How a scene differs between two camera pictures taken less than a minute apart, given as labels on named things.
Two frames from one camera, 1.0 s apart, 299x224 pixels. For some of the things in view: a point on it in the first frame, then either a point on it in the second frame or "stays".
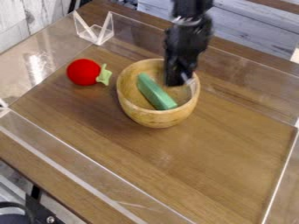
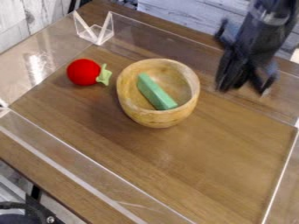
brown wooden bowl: x=135 y=101 stays
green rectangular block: x=158 y=96 stays
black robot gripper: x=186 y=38 -> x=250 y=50
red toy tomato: x=84 y=73 stays
